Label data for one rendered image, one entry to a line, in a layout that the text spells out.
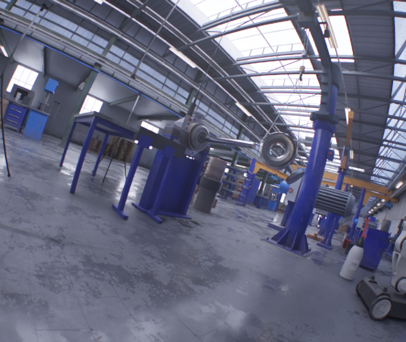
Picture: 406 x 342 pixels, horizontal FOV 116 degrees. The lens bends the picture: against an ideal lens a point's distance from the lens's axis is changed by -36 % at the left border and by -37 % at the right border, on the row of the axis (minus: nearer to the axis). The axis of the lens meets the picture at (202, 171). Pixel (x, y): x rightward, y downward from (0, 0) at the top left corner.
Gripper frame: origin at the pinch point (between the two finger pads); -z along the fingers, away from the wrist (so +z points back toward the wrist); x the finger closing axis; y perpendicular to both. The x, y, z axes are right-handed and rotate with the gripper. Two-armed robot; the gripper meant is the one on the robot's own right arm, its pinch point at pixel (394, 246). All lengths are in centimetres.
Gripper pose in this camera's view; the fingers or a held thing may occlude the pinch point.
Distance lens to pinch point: 228.8
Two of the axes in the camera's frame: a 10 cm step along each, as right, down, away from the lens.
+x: -7.4, -4.5, 5.0
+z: 4.9, -8.7, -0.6
